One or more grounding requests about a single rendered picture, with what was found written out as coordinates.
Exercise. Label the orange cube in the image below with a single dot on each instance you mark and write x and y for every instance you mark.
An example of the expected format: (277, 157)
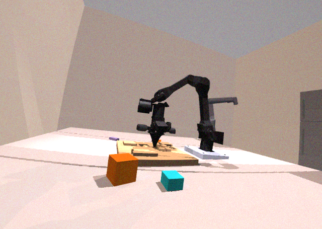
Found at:
(122, 169)

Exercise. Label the tan square puzzle board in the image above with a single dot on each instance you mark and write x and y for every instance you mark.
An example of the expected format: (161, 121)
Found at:
(164, 156)

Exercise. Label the teal cube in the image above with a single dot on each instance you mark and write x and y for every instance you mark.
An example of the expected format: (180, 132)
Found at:
(172, 180)

